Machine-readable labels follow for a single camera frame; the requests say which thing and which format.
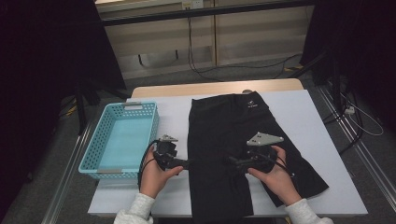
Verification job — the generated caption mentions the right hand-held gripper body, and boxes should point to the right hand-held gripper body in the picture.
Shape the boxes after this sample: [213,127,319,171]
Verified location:
[242,131,285,175]

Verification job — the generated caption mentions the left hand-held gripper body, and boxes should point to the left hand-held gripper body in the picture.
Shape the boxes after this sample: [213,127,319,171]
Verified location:
[152,133,180,172]

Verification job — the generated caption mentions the black pants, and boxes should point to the black pants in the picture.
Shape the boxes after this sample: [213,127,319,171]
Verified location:
[187,91,331,224]

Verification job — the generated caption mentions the light blue perforated plastic basket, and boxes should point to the light blue perforated plastic basket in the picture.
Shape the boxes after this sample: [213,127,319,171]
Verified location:
[78,101,161,182]

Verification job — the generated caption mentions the person's left hand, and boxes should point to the person's left hand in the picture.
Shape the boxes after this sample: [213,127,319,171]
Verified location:
[138,145,185,200]

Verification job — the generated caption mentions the person's right hand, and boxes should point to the person's right hand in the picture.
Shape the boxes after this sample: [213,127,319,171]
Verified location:
[247,145,304,207]

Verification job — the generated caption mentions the white table sheet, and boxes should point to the white table sheet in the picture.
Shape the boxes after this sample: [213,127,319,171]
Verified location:
[87,89,369,218]

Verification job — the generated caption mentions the wooden table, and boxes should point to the wooden table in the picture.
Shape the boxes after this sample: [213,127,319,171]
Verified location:
[131,77,304,99]

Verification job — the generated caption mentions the black metal stand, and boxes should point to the black metal stand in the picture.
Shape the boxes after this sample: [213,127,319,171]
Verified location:
[74,78,132,136]
[287,49,344,107]

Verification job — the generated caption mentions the beige wooden cabinet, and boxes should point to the beige wooden cabinet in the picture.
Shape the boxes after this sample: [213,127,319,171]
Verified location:
[94,0,316,80]

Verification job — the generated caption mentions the black curtain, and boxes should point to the black curtain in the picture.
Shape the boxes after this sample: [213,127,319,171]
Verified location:
[0,0,127,218]
[300,0,396,133]

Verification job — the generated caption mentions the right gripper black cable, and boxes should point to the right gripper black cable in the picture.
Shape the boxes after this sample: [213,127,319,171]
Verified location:
[263,151,296,179]

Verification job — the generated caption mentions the black floor cable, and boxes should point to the black floor cable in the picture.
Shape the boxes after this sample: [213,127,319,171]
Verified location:
[322,89,366,157]
[198,53,304,77]

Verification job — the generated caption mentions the metal floor rail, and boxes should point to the metal floor rail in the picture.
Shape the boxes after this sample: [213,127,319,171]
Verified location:
[315,85,396,213]
[41,124,94,224]

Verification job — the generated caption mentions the white floor cable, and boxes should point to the white floor cable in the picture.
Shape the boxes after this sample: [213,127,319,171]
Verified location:
[340,92,385,137]

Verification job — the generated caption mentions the black wall socket cable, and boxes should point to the black wall socket cable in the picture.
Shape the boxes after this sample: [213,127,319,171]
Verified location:
[186,17,226,83]

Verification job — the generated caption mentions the white wall socket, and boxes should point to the white wall socket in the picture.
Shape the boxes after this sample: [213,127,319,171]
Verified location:
[181,0,204,10]

